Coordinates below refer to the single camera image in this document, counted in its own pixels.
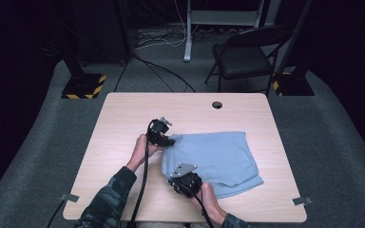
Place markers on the dark cabinet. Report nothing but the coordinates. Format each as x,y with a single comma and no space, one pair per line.
104,28

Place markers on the black stand with striped base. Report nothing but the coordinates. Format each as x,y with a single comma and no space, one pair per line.
82,85
294,84

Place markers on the grey tape strip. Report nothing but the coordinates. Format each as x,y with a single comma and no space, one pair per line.
302,201
69,197

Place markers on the person's right hand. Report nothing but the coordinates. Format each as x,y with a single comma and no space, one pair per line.
210,202

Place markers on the light blue printed t-shirt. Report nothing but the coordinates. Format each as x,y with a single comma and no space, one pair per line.
215,158

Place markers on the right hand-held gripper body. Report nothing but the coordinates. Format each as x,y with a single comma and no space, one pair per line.
187,183

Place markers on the person's left hand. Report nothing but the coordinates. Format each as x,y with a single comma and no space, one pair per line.
142,153

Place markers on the black folding chair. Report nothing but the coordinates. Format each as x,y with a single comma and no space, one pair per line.
244,60

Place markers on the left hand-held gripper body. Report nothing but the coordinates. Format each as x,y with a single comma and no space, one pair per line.
157,131

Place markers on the white metal stand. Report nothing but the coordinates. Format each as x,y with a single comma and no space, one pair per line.
188,31

